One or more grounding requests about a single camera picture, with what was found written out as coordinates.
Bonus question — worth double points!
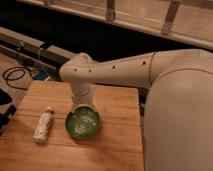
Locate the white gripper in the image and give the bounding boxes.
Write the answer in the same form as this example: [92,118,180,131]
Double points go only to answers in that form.
[70,83,95,110]

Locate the white plastic bottle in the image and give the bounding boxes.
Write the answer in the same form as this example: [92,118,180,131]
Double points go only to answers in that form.
[33,106,54,143]

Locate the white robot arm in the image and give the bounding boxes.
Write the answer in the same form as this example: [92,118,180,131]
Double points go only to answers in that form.
[59,49,213,171]

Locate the black object at left edge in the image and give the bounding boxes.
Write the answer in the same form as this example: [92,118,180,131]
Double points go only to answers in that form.
[0,88,16,136]

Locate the black coiled cable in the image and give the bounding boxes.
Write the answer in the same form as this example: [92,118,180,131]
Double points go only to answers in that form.
[2,65,35,91]

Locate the grey metal floor rail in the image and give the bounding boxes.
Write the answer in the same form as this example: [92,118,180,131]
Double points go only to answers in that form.
[0,27,74,72]

